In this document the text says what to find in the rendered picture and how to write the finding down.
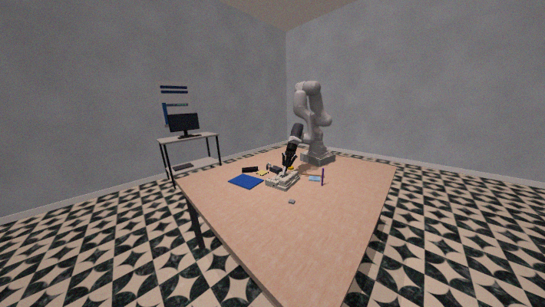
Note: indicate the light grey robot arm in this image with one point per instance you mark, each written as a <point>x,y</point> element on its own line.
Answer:
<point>320,118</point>

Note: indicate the beige telephone handset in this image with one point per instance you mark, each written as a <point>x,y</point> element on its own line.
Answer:
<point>287,179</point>

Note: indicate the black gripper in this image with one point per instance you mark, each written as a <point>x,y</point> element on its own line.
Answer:
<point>290,154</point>

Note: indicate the beige desk phone body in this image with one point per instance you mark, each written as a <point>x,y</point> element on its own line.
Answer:
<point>275,182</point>

